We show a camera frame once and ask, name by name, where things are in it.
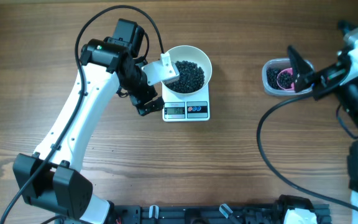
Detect white bowl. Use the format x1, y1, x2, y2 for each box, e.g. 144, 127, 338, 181
162, 45, 213, 86

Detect clear plastic container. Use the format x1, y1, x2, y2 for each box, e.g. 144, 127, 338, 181
262, 58, 313, 96

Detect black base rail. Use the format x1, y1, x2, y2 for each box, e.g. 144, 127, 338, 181
54, 203, 332, 224

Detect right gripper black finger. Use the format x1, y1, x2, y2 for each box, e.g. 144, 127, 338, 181
287, 45, 315, 93
337, 20, 356, 35

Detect pink scoop blue handle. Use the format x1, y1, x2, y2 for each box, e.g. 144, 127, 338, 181
276, 68, 295, 90

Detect white digital kitchen scale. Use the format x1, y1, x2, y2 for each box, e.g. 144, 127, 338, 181
162, 85, 210, 122

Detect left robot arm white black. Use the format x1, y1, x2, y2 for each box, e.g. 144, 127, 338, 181
13, 38, 178, 223

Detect black beans in bowl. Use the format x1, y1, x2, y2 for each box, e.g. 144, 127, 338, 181
166, 60, 205, 93

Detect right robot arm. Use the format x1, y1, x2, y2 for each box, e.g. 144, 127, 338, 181
287, 21, 358, 223

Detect black beans pile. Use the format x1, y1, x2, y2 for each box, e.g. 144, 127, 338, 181
267, 68, 283, 90

